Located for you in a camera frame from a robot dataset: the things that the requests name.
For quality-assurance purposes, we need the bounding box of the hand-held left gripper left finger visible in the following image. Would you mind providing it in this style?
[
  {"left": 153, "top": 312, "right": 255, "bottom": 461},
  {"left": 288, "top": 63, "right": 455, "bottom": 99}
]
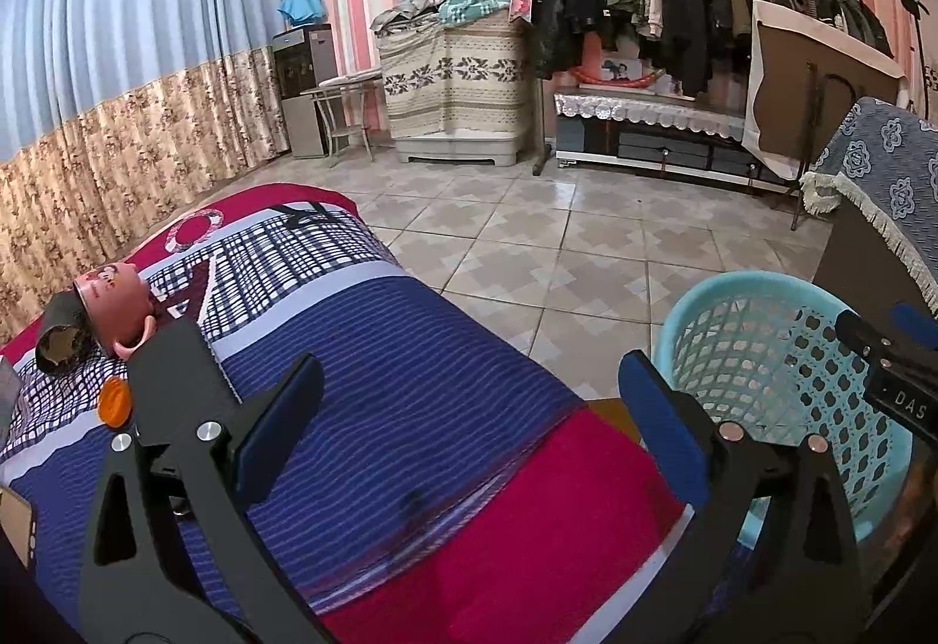
[{"left": 77, "top": 352, "right": 332, "bottom": 644}]

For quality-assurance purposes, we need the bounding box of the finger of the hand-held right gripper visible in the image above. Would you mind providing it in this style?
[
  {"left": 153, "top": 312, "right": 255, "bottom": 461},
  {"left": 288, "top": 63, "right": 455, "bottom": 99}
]
[
  {"left": 889, "top": 303, "right": 938, "bottom": 353},
  {"left": 834, "top": 309, "right": 904, "bottom": 372}
]

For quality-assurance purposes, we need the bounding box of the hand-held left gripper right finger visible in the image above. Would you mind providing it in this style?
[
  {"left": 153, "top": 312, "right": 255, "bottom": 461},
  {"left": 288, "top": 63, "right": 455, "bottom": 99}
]
[{"left": 617, "top": 349, "right": 871, "bottom": 644}]

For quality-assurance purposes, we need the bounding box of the light blue plastic basket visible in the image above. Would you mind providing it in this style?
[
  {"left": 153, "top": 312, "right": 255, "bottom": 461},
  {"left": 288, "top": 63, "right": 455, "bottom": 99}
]
[{"left": 648, "top": 270, "right": 919, "bottom": 547}]

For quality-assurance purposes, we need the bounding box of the dark wooden cabinet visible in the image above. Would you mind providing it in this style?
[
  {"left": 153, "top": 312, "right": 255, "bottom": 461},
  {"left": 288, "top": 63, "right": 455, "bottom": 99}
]
[{"left": 809, "top": 195, "right": 938, "bottom": 617}]

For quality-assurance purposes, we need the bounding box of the black flat pouch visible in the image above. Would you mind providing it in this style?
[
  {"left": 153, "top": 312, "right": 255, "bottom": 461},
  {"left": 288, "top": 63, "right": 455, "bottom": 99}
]
[{"left": 127, "top": 318, "right": 243, "bottom": 449}]

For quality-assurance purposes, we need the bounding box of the blue checked printed blanket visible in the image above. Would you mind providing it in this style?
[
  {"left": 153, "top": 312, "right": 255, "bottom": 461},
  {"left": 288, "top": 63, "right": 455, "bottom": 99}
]
[{"left": 0, "top": 182, "right": 589, "bottom": 625}]

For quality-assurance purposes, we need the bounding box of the blue floral fringed cloth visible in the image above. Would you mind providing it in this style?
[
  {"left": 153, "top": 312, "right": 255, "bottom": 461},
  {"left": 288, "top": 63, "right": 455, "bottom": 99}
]
[{"left": 798, "top": 96, "right": 938, "bottom": 317}]

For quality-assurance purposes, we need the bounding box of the orange plastic cap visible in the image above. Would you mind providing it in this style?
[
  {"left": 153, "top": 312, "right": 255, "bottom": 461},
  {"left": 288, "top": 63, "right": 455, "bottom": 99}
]
[{"left": 98, "top": 375, "right": 134, "bottom": 430}]

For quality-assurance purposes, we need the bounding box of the pink steel-lined bowl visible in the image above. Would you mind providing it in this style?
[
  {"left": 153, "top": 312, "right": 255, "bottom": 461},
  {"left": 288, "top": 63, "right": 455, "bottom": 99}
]
[{"left": 72, "top": 262, "right": 160, "bottom": 361}]

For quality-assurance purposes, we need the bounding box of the teal cardboard box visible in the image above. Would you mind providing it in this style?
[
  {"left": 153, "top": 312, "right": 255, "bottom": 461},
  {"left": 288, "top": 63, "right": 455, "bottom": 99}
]
[{"left": 0, "top": 355, "right": 22, "bottom": 430}]

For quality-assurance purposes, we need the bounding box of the low dark cabinet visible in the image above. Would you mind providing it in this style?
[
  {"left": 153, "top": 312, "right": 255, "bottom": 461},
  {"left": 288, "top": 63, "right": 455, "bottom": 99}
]
[{"left": 552, "top": 90, "right": 801, "bottom": 185}]

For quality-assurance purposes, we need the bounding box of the brown phone case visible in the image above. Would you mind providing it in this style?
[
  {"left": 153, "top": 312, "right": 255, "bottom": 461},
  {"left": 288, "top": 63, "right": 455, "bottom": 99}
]
[{"left": 0, "top": 486, "right": 37, "bottom": 570}]

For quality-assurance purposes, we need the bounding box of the brown board with white border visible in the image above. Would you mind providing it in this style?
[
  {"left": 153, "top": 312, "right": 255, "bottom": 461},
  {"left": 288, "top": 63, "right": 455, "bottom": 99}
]
[{"left": 739, "top": 0, "right": 909, "bottom": 181}]

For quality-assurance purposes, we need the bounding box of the white lace cloth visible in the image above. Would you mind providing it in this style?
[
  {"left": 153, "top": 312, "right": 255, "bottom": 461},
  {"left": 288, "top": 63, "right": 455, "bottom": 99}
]
[{"left": 552, "top": 90, "right": 753, "bottom": 144}]

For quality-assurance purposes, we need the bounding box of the metal clothes rack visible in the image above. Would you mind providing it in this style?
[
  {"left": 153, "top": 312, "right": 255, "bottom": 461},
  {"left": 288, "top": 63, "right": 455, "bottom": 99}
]
[{"left": 523, "top": 0, "right": 911, "bottom": 177}]

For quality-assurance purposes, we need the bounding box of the grey water dispenser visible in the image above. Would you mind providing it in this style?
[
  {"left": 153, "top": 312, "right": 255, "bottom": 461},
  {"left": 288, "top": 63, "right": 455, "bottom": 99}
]
[{"left": 270, "top": 22, "right": 339, "bottom": 160}]

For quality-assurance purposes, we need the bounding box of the small grey stool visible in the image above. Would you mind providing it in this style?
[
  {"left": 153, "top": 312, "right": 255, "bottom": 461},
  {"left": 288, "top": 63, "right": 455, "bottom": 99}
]
[{"left": 300, "top": 67, "right": 386, "bottom": 169}]

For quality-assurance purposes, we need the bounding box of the pink framed picture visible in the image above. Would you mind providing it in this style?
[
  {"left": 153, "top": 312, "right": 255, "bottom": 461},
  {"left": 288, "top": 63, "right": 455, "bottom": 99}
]
[{"left": 570, "top": 53, "right": 695, "bottom": 100}]

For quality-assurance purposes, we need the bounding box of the patterned cloth covered cabinet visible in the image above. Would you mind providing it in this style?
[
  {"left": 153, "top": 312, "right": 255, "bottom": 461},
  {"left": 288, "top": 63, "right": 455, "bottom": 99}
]
[{"left": 376, "top": 13, "right": 536, "bottom": 167}]

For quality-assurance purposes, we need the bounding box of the row of hanging clothes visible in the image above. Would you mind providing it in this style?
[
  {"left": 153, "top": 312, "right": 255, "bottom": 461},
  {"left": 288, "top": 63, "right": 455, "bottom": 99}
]
[{"left": 528, "top": 0, "right": 896, "bottom": 100}]

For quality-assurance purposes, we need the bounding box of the blue cloth cover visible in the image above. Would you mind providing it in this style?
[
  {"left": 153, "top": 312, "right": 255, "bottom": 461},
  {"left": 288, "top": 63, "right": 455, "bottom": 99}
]
[{"left": 276, "top": 0, "right": 329, "bottom": 26}]

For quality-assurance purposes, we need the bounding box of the blue and floral curtain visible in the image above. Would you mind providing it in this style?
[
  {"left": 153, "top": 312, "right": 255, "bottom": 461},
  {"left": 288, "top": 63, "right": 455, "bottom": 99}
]
[{"left": 0, "top": 0, "right": 292, "bottom": 346}]

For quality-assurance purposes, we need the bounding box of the pile of folded clothes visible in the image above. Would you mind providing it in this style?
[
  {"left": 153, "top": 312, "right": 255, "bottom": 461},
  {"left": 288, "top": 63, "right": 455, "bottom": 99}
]
[{"left": 369, "top": 0, "right": 515, "bottom": 33}]

